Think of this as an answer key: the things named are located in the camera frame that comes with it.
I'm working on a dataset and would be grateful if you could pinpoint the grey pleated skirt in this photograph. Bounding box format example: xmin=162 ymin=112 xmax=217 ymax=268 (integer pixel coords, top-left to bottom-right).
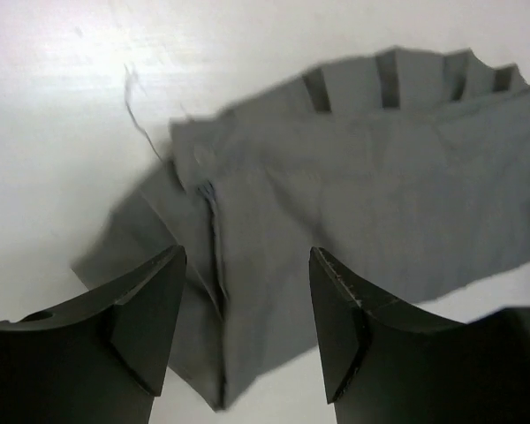
xmin=73 ymin=49 xmax=530 ymax=410

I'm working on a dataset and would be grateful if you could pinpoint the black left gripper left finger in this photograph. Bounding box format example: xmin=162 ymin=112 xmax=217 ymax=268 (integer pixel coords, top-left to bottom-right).
xmin=0 ymin=246 xmax=186 ymax=423

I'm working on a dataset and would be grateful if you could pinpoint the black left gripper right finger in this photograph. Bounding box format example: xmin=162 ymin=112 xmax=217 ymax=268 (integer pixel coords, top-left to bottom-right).
xmin=309 ymin=248 xmax=530 ymax=423

